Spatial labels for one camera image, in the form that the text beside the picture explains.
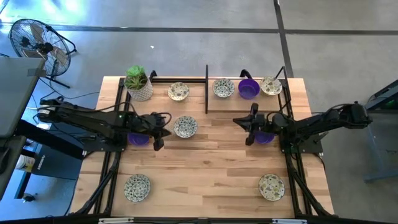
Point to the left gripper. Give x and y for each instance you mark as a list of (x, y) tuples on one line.
[(149, 124)]

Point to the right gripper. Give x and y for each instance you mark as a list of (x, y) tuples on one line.
[(262, 124)]

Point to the teal leaf-pattern ceramic bowl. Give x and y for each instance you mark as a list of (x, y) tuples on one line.
[(223, 87), (137, 187), (185, 126)]

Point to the blue-violet plastic mini bowl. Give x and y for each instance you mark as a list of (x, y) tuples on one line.
[(264, 139), (248, 88), (138, 140)]

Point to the yellow pear-pattern ceramic bowl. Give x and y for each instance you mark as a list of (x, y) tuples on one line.
[(178, 91), (271, 187), (270, 85)]

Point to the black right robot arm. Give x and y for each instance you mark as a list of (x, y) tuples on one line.
[(326, 119)]

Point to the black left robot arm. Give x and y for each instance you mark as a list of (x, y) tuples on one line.
[(93, 119)]

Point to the raised wooden platform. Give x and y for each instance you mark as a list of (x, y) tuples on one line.
[(264, 104)]

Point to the white patterned plant pot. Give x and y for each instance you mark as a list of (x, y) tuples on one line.
[(143, 93)]

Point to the green succulent plant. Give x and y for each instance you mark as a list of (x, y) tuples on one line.
[(135, 76)]

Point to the black cabinet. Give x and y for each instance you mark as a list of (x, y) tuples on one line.
[(56, 165)]

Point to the black desk crossbar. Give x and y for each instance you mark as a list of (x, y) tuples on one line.
[(49, 140)]

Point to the blue-grey metal stand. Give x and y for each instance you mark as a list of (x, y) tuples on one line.
[(372, 155)]

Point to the white plastic container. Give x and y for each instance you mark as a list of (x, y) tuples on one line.
[(25, 162)]

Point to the dark grey side desk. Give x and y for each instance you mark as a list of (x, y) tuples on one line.
[(17, 146)]

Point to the black caster wheel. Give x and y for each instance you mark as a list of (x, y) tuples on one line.
[(28, 197)]

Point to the black floor fan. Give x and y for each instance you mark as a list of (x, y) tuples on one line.
[(40, 46)]

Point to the grey desk top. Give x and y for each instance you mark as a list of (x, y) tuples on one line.
[(15, 93)]

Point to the black upright frame post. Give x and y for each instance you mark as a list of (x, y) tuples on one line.
[(206, 93)]

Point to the black aluminium table frame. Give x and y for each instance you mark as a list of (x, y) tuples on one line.
[(186, 80)]

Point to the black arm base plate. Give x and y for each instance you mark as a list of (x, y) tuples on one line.
[(314, 147), (93, 146)]

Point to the white frame label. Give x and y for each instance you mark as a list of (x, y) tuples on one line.
[(289, 221), (116, 221)]

